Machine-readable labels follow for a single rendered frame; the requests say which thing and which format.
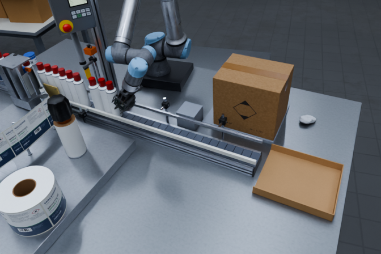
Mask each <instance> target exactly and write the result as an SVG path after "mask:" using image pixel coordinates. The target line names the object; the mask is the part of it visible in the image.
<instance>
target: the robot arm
mask: <svg viewBox="0 0 381 254"><path fill-rule="evenodd" d="M140 4H141V0H124V3H123V6H122V10H121V15H120V19H119V22H118V26H117V31H116V35H115V40H114V43H113V46H108V47H107V49H106V50H105V57H106V60H107V61H108V62H111V63H114V64H124V65H128V69H127V71H126V74H125V76H124V79H123V82H122V86H121V87H122V89H121V90H120V91H119V92H118V93H117V94H116V95H115V96H114V97H113V100H112V103H113V102H114V105H116V106H115V108H114V109H117V108H119V110H120V111H121V113H120V114H122V113H123V112H125V111H127V110H128V109H129V108H132V107H133V106H134V105H135V102H136V101H135V99H136V97H135V93H136V92H138V91H141V90H142V89H143V86H142V85H141V82H142V80H143V78H144V76H145V74H147V75H149V76H151V77H162V76H164V75H167V74H168V73H169V72H170V66H169V64H168V61H167V57H168V58H178V59H187V58H188V56H189V54H190V51H191V43H192V42H191V39H189V38H187V36H186V34H185V33H184V32H183V28H182V23H181V17H180V11H179V4H178V0H160V4H161V7H162V12H163V17H164V22H165V25H166V31H167V36H165V34H164V33H163V32H153V33H150V34H148V35H147V36H146V37H145V46H143V47H142V48H141V49H133V48H130V45H131V42H132V37H133V33H134V28H135V25H136V21H137V16H138V12H139V7H140ZM114 98H115V99H114Z"/></svg>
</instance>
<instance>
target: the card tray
mask: <svg viewBox="0 0 381 254"><path fill-rule="evenodd" d="M343 169H344V164H341V163H337V162H333V161H331V160H327V159H323V158H319V157H317V156H313V155H310V154H306V153H302V152H300V151H296V150H292V149H288V148H286V147H282V146H279V145H275V144H272V145H271V150H270V153H269V155H268V157H267V159H266V162H265V164H264V166H263V168H262V171H261V173H260V176H259V178H258V180H257V182H256V185H255V186H253V188H252V193H254V194H257V195H259V196H262V197H265V198H268V199H270V200H273V201H276V202H279V203H282V204H284V205H287V206H290V207H292V208H295V209H298V210H301V211H304V212H306V213H309V214H312V215H315V216H317V217H320V218H323V219H326V220H329V221H331V222H332V221H333V218H334V216H335V211H336V205H337V199H338V194H339V190H340V184H341V179H342V173H343Z"/></svg>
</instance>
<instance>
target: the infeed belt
mask: <svg viewBox="0 0 381 254"><path fill-rule="evenodd" d="M0 84H1V85H4V86H6V85H5V83H4V82H0ZM90 102H91V108H95V106H94V103H93V102H92V101H90ZM71 107H72V108H74V109H77V110H79V108H78V107H75V106H71ZM87 113H89V114H92V115H95V116H99V117H102V118H105V119H107V120H111V121H114V122H117V123H119V124H123V125H126V126H129V127H131V128H135V129H138V130H141V131H144V132H147V133H150V134H153V135H156V136H159V137H162V138H165V139H169V140H171V141H175V142H178V143H181V144H183V145H187V146H190V147H193V148H195V149H199V150H202V151H205V152H207V153H211V154H214V155H217V156H221V157H223V158H226V159H229V160H233V161H235V162H238V163H241V164H245V165H247V166H250V167H253V168H255V167H256V165H257V162H258V160H259V158H260V156H261V154H260V153H257V152H254V151H253V152H252V151H251V150H247V149H243V148H241V147H237V146H234V145H231V144H227V143H225V142H221V141H218V140H215V139H212V138H208V137H204V136H201V135H199V134H196V133H192V132H189V131H186V130H182V129H179V128H176V127H173V126H169V125H166V124H162V123H160V122H156V121H153V120H150V119H147V118H144V117H140V116H137V115H133V114H131V113H127V112H123V113H122V114H123V116H122V117H123V118H126V119H128V120H132V121H135V122H138V123H141V124H145V125H148V126H151V127H153V128H157V129H160V130H164V131H166V132H170V133H173V134H176V135H179V136H182V137H185V138H189V139H192V140H195V141H198V142H201V143H205V144H207V145H210V146H214V147H217V148H220V149H223V150H226V151H230V152H232V153H236V154H239V155H242V156H246V157H248V158H251V159H255V160H256V165H254V164H250V163H247V162H244V161H241V160H238V159H235V158H232V157H229V156H225V155H222V154H219V153H216V152H213V151H210V150H207V149H203V148H201V147H198V146H195V145H191V144H189V143H186V142H183V141H179V140H176V139H173V138H170V137H167V136H164V135H161V134H158V133H154V132H151V131H149V130H146V129H142V128H139V127H137V126H133V125H130V124H127V123H124V122H121V121H118V120H115V119H112V118H109V117H105V116H102V115H99V114H97V113H93V112H90V111H88V112H87Z"/></svg>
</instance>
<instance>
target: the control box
mask: <svg viewBox="0 0 381 254"><path fill-rule="evenodd" d="M48 3H49V6H50V9H51V11H52V14H53V17H54V21H55V23H56V26H57V29H58V31H59V33H60V35H61V36H63V35H67V34H70V33H74V32H79V31H83V30H86V29H90V28H95V27H96V23H95V19H94V15H93V12H92V7H91V4H90V0H88V4H86V5H81V6H76V7H71V8H70V7H69V4H68V1H67V0H48ZM86 7H90V9H91V13H92V15H90V16H86V17H83V18H78V19H74V20H72V17H71V13H70V11H73V10H77V9H82V8H86ZM64 24H70V25H71V27H72V30H71V31H70V32H65V31H64V30H63V29H62V27H63V25H64Z"/></svg>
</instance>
